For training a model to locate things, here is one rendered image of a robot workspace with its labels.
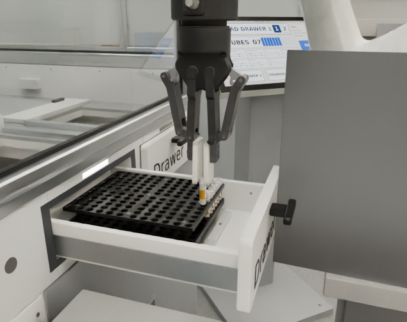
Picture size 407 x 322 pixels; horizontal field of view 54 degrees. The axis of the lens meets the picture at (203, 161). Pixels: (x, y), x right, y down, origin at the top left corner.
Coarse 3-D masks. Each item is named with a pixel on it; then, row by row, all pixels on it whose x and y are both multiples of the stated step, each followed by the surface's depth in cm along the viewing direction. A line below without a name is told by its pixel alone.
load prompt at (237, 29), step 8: (232, 24) 143; (240, 24) 145; (248, 24) 146; (256, 24) 147; (264, 24) 149; (272, 24) 150; (280, 24) 151; (232, 32) 142; (240, 32) 143; (248, 32) 144; (256, 32) 146; (264, 32) 147; (272, 32) 148; (280, 32) 150; (288, 32) 151
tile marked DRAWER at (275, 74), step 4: (276, 68) 142; (280, 68) 143; (284, 68) 143; (268, 72) 140; (272, 72) 141; (276, 72) 141; (280, 72) 142; (284, 72) 143; (268, 76) 140; (272, 76) 140; (276, 76) 141; (280, 76) 141; (284, 76) 142
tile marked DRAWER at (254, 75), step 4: (240, 72) 136; (244, 72) 137; (248, 72) 137; (252, 72) 138; (256, 72) 138; (260, 72) 139; (252, 76) 137; (256, 76) 138; (260, 76) 138; (248, 80) 136; (252, 80) 136; (256, 80) 137; (260, 80) 138; (264, 80) 138
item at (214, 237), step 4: (224, 212) 74; (228, 212) 74; (224, 216) 72; (228, 216) 72; (220, 220) 70; (224, 220) 70; (228, 220) 72; (216, 224) 69; (220, 224) 69; (224, 224) 69; (216, 228) 68; (220, 228) 68; (224, 228) 70; (212, 232) 67; (216, 232) 67; (220, 232) 67; (212, 236) 65; (216, 236) 65; (208, 240) 65; (212, 240) 64; (216, 240) 65; (208, 244) 65; (212, 244) 65
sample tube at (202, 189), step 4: (200, 176) 63; (200, 180) 63; (200, 184) 63; (200, 188) 63; (204, 188) 63; (200, 192) 63; (204, 192) 63; (200, 196) 64; (204, 196) 64; (200, 200) 64; (204, 200) 64
